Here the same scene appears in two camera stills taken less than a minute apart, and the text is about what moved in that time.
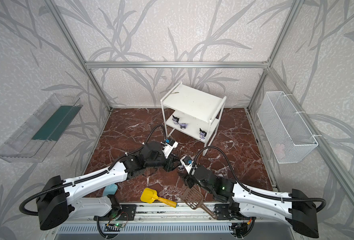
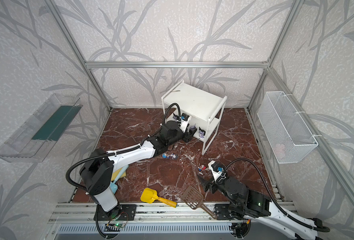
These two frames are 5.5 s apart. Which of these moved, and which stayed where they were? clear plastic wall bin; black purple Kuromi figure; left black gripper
Moved: left black gripper
Stayed: black purple Kuromi figure; clear plastic wall bin
